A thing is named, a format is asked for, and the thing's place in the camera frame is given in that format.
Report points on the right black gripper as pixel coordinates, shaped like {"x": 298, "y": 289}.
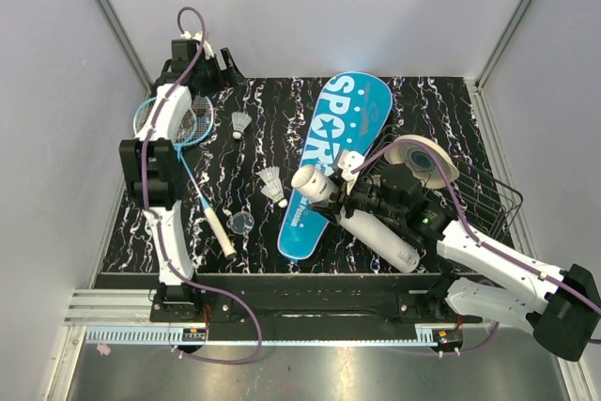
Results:
{"x": 330, "y": 211}

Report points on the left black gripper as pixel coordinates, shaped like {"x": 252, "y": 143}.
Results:
{"x": 225, "y": 79}

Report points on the white plastic shuttlecock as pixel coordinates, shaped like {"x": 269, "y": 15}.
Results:
{"x": 239, "y": 121}

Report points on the white shuttlecock of pair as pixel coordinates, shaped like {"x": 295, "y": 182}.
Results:
{"x": 270, "y": 176}
{"x": 276, "y": 194}

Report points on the white shuttlecock tube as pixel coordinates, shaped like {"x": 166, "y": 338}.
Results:
{"x": 366, "y": 228}

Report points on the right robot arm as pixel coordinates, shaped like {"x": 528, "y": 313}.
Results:
{"x": 395, "y": 219}

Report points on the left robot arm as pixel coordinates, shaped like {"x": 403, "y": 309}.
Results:
{"x": 178, "y": 115}

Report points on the blue racket cover bag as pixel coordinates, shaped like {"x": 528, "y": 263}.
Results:
{"x": 350, "y": 111}

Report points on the clear plastic tube lid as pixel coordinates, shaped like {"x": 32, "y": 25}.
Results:
{"x": 241, "y": 223}

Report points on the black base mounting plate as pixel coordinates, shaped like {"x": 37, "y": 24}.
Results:
{"x": 306, "y": 308}

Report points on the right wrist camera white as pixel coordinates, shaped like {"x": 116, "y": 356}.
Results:
{"x": 346, "y": 162}

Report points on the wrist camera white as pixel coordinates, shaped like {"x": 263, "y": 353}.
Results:
{"x": 198, "y": 37}
{"x": 346, "y": 162}

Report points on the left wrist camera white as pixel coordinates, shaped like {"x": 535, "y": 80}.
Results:
{"x": 198, "y": 37}

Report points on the black wire dish rack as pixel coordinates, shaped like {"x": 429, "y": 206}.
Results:
{"x": 488, "y": 206}

